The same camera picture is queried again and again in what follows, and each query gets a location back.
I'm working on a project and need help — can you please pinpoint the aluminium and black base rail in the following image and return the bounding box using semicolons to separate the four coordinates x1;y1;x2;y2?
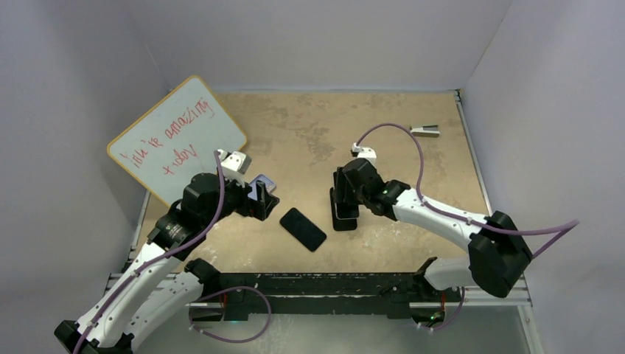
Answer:
99;271;533;324

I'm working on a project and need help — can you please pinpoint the lavender phone case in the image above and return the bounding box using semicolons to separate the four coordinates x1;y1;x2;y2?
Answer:
248;174;276;200

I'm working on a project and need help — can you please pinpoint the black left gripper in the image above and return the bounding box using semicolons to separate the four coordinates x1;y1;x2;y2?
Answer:
203;171;278;228

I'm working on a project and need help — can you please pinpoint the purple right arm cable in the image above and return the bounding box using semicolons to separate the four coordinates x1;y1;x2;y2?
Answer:
355;122;580;260

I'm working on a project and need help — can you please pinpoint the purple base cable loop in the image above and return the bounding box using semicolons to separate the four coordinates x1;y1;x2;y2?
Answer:
189;286;273;344

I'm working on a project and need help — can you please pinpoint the small white and black stapler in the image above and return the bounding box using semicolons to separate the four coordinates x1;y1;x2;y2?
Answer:
410;125;440;138

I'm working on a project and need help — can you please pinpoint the black phone case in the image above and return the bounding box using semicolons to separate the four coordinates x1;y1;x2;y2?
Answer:
329;187;360;232

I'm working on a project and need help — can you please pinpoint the silver-edged smartphone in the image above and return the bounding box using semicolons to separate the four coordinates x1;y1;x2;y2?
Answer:
333;202;360;220

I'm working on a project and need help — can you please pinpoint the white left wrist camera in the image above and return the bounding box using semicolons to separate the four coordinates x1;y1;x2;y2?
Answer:
217;149;252;187

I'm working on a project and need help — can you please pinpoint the black smartphone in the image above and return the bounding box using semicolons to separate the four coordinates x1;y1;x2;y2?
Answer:
279;207;327;252

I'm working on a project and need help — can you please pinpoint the whiteboard with red writing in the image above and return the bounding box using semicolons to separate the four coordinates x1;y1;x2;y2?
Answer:
107;75;248;205

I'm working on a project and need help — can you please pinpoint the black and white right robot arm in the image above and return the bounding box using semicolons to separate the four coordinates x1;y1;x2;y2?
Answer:
332;158;533;300

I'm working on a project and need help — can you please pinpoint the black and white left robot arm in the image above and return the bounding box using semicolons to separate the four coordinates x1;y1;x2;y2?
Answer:
55;173;279;353

